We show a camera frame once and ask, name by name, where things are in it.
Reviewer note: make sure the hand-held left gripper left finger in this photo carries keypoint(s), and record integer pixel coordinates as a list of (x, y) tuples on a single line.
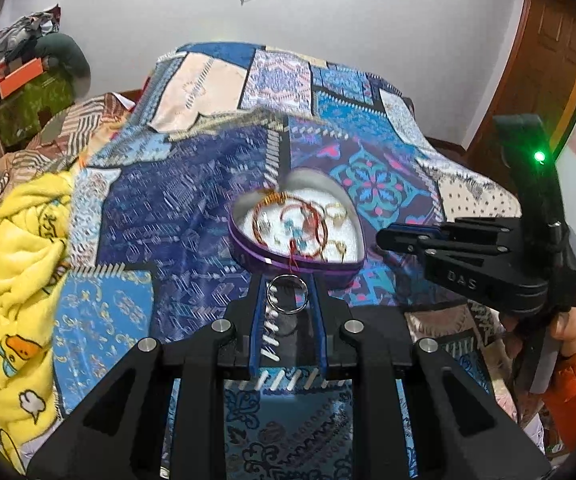
[(255, 320)]

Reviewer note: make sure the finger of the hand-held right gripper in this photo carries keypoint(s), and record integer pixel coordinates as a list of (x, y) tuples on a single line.
[(447, 270), (477, 227)]

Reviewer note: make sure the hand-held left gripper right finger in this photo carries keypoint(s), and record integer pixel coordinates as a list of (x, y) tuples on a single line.
[(320, 320)]

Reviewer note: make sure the purple heart-shaped tin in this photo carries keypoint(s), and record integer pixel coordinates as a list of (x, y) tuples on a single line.
[(248, 252)]

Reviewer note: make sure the copper bangle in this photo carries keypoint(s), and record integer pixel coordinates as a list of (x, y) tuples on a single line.
[(263, 210)]

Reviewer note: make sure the person's right hand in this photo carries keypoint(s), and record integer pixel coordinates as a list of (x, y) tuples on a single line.
[(570, 332)]

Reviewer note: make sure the blue patchwork blanket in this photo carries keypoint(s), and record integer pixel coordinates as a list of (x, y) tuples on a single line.
[(178, 200)]

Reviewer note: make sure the wooden door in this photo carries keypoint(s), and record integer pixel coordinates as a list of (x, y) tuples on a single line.
[(542, 70)]

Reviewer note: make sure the yellow fleece blanket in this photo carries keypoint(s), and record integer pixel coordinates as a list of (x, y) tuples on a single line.
[(18, 270)]

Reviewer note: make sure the striped brown blanket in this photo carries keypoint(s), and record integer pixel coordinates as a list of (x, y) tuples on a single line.
[(88, 120)]

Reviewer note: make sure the green patterned cloth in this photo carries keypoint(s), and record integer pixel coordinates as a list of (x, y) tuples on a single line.
[(28, 107)]

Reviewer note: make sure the orange box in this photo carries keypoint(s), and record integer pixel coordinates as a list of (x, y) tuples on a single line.
[(20, 76)]

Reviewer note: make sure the pile of clothes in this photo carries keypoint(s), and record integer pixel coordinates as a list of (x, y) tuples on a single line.
[(23, 30)]

